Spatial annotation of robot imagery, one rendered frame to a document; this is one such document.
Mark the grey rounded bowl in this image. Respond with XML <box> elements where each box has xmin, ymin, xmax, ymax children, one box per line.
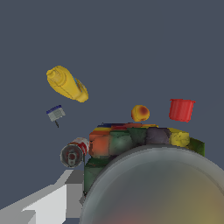
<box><xmin>79</xmin><ymin>144</ymin><xmax>224</xmax><ymax>224</ymax></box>

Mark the multicoloured cube puzzle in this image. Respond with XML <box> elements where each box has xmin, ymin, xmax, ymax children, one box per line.
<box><xmin>83</xmin><ymin>122</ymin><xmax>206</xmax><ymax>196</ymax></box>

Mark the red plastic cup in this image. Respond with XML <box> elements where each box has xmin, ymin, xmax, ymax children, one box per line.
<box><xmin>168</xmin><ymin>98</ymin><xmax>197</xmax><ymax>123</ymax></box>

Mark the red white soup can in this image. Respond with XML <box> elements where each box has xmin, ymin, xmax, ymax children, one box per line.
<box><xmin>59</xmin><ymin>136</ymin><xmax>90</xmax><ymax>169</ymax></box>

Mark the orange yellow peach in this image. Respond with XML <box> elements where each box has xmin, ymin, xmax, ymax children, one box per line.
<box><xmin>130</xmin><ymin>104</ymin><xmax>151</xmax><ymax>123</ymax></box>

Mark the yellow mustard bottle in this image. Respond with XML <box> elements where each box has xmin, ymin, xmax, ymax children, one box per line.
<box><xmin>45</xmin><ymin>65</ymin><xmax>89</xmax><ymax>103</ymax></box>

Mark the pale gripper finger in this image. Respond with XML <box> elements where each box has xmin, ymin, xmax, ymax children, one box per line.
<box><xmin>0</xmin><ymin>168</ymin><xmax>86</xmax><ymax>224</ymax></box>

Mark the small grey blue padlock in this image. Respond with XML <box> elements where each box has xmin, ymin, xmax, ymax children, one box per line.
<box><xmin>45</xmin><ymin>104</ymin><xmax>67</xmax><ymax>129</ymax></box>

